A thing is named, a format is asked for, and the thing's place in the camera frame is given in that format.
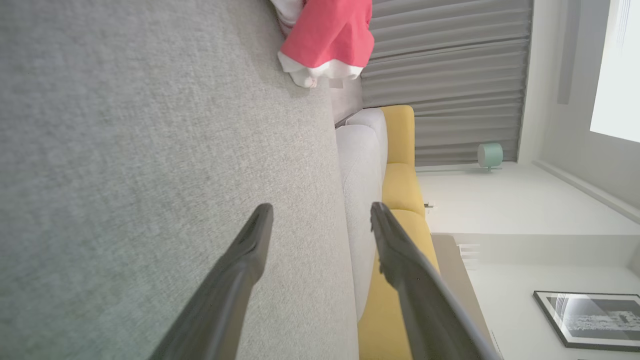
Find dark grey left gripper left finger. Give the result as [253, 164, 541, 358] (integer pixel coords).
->
[150, 202, 275, 360]

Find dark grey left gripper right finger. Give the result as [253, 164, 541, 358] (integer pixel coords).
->
[370, 201, 502, 360]

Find red basketball jersey white sleeves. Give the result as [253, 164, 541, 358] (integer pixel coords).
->
[270, 0, 376, 89]

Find beige wooden board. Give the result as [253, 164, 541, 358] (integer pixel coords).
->
[431, 233, 501, 358]

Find yellow sofa backrest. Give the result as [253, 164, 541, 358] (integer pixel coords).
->
[357, 105, 441, 360]

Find small grey sofa cushion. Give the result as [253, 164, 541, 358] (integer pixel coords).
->
[334, 107, 389, 322]

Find mint green lamp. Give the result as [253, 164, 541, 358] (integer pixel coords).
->
[416, 143, 505, 174]

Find black framed picture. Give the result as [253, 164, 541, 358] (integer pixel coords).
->
[533, 290, 640, 352]

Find grey sofa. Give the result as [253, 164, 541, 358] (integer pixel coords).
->
[0, 0, 361, 360]

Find grey pleated curtain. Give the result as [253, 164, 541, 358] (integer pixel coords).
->
[361, 0, 533, 167]

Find bright window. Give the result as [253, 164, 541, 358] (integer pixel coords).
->
[590, 0, 640, 144]

